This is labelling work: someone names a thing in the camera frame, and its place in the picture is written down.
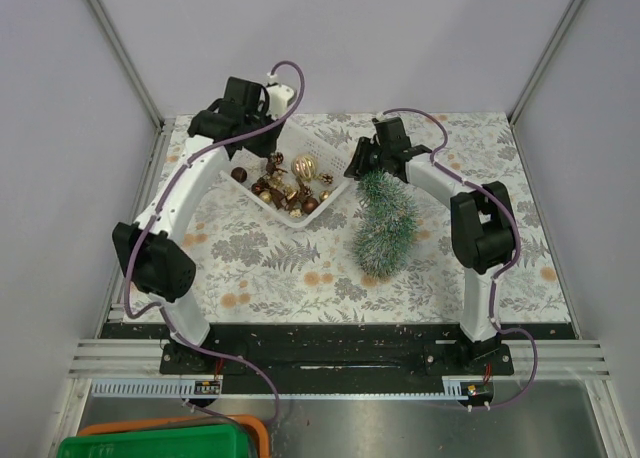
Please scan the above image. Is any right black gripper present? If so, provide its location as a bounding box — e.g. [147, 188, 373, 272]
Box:
[344, 137, 390, 185]

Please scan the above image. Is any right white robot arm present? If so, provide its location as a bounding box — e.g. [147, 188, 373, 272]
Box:
[344, 117, 521, 374]

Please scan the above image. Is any purple cable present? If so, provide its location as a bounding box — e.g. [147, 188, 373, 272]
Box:
[121, 60, 306, 425]
[382, 108, 539, 413]

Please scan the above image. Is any green plastic bin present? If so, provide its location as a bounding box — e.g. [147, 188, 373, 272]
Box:
[56, 425, 255, 458]

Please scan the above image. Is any small green christmas tree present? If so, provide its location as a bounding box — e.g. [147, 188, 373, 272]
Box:
[352, 171, 419, 279]

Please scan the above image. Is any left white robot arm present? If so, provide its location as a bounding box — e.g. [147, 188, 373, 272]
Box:
[112, 76, 297, 373]

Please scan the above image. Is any large gold striped bauble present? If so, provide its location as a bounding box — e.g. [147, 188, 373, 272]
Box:
[290, 154, 317, 182]

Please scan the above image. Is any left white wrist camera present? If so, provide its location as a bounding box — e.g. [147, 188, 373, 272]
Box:
[266, 73, 297, 120]

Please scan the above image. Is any orange plastic bin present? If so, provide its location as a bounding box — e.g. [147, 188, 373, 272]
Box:
[76, 415, 271, 457]

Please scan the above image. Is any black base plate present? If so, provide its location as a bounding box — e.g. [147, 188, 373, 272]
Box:
[101, 323, 576, 395]

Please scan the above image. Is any white plastic basket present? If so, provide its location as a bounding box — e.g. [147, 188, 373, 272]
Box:
[220, 120, 350, 229]

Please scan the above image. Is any white slotted cable duct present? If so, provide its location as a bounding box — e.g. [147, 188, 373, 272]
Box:
[91, 378, 223, 399]

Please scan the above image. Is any brown shiny bauble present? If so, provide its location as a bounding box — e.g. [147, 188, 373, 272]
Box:
[231, 167, 248, 183]

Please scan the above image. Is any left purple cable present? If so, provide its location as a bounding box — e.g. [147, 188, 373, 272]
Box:
[121, 60, 306, 425]

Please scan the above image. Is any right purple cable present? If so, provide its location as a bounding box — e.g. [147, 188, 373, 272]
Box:
[382, 108, 539, 413]

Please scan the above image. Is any aluminium frame rail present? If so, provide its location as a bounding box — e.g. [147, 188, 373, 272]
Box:
[490, 340, 610, 387]

